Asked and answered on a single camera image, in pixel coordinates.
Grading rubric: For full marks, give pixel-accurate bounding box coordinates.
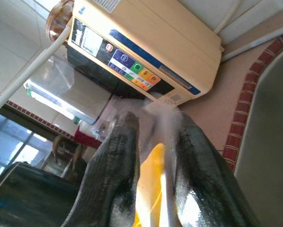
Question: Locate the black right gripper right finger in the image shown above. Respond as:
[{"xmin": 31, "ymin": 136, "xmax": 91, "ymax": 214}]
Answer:
[{"xmin": 174, "ymin": 111, "xmax": 261, "ymax": 227}]

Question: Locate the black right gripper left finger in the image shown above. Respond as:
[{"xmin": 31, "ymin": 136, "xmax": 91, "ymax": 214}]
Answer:
[{"xmin": 60, "ymin": 112, "xmax": 142, "ymax": 227}]

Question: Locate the yellow plastic cup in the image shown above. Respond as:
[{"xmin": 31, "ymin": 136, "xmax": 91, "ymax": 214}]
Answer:
[{"xmin": 134, "ymin": 143, "xmax": 180, "ymax": 227}]

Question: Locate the steel kitchen sink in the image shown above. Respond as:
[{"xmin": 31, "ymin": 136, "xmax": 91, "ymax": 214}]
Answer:
[{"xmin": 233, "ymin": 44, "xmax": 283, "ymax": 227}]

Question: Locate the red plastic container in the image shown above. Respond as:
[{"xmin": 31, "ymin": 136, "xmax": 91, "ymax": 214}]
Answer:
[{"xmin": 73, "ymin": 127, "xmax": 102, "ymax": 149}]

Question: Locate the black electric kettle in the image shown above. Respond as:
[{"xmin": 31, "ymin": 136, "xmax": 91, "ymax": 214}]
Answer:
[{"xmin": 0, "ymin": 161, "xmax": 87, "ymax": 227}]

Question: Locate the clear plastic container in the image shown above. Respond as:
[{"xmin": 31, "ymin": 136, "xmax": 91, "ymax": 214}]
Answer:
[{"xmin": 23, "ymin": 55, "xmax": 113, "ymax": 125}]

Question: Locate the cream water ionizer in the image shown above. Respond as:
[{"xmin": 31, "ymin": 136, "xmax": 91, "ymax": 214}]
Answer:
[{"xmin": 66, "ymin": 0, "xmax": 223, "ymax": 107}]

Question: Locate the white counter pipe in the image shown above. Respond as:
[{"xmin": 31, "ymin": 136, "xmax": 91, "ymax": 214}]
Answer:
[{"xmin": 221, "ymin": 22, "xmax": 283, "ymax": 62}]

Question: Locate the amber round plastic jar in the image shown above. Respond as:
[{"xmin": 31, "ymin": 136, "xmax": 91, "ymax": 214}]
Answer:
[{"xmin": 45, "ymin": 0, "xmax": 75, "ymax": 41}]

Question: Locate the flexible ionizer spout hose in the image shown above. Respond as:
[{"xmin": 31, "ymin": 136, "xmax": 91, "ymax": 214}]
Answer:
[{"xmin": 0, "ymin": 17, "xmax": 74, "ymax": 118}]

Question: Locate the thin white tap hose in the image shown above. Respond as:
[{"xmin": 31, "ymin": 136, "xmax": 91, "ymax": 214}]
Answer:
[{"xmin": 213, "ymin": 0, "xmax": 241, "ymax": 34}]

